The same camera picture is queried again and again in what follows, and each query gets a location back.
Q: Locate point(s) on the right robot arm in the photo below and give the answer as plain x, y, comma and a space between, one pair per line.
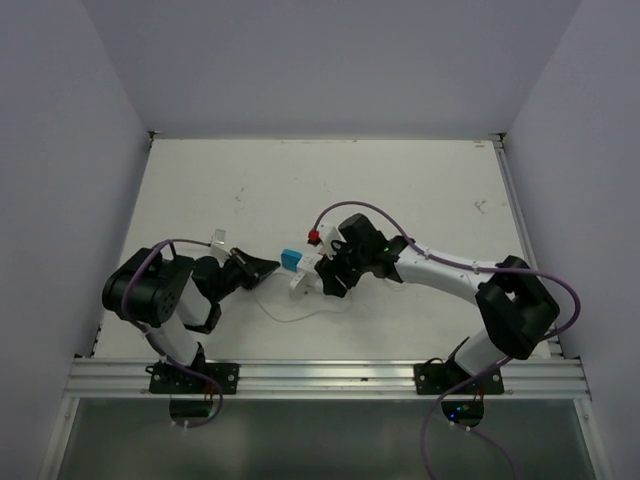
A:
514, 305

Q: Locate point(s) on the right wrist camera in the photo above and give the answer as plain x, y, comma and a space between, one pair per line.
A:
323, 232

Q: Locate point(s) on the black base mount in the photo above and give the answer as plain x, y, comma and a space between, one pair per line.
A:
168, 379
435, 376

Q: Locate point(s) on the white flat plug adapter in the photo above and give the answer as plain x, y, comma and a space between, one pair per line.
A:
298, 285

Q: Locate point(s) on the aluminium rail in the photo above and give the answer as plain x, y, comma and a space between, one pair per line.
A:
537, 379
521, 227

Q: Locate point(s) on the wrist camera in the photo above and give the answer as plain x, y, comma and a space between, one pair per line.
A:
218, 240
323, 232

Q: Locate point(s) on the aluminium right side rail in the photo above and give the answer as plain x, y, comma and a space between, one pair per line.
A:
521, 227

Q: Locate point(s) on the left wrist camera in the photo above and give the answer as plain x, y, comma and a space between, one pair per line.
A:
218, 240

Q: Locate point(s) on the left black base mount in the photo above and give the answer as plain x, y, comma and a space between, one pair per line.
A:
168, 379

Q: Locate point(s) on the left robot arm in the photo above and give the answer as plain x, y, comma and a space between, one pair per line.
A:
169, 300

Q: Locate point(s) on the blue plug adapter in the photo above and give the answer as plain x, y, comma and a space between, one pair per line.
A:
290, 259

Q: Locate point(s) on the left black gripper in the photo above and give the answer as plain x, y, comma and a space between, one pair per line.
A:
254, 268

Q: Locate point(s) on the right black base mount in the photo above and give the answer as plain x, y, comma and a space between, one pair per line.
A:
435, 376

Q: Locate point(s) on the white cube power socket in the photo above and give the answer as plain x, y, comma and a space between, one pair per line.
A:
307, 273

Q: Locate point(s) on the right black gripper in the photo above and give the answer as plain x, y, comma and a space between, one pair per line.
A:
329, 268

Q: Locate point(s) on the aluminium front rail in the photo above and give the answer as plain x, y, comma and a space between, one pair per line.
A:
537, 379

